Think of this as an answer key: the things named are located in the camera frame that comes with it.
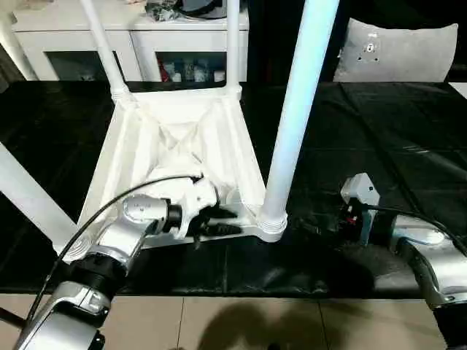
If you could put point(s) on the black work mat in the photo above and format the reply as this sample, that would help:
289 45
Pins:
365 127

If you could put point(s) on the white plastic table leg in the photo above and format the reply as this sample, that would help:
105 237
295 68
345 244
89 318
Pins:
233 43
303 91
102 51
25 189

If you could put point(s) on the black metal frame bar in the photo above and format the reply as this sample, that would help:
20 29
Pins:
12 314

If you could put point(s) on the grey pleated curtain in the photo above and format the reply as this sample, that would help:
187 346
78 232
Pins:
9 69

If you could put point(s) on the white glass-door cabinet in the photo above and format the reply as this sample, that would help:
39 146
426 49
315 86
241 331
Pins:
73 40

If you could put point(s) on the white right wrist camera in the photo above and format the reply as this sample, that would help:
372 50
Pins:
359 189

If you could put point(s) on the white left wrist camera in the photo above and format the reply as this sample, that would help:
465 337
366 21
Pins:
198 197

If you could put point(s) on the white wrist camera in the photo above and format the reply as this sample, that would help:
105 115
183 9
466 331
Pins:
198 197
359 189

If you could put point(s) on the white flat board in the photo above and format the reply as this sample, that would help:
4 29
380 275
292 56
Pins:
458 89

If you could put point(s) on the black furniture with yellow label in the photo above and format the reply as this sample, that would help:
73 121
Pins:
270 40

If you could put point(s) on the white plastic table top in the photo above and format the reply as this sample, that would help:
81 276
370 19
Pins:
146 127

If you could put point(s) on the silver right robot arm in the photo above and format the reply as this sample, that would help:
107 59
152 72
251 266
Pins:
427 248

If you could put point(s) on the grey cushion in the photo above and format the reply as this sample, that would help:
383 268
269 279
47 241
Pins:
397 51

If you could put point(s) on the grey round cooker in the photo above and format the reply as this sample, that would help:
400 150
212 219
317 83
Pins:
204 8

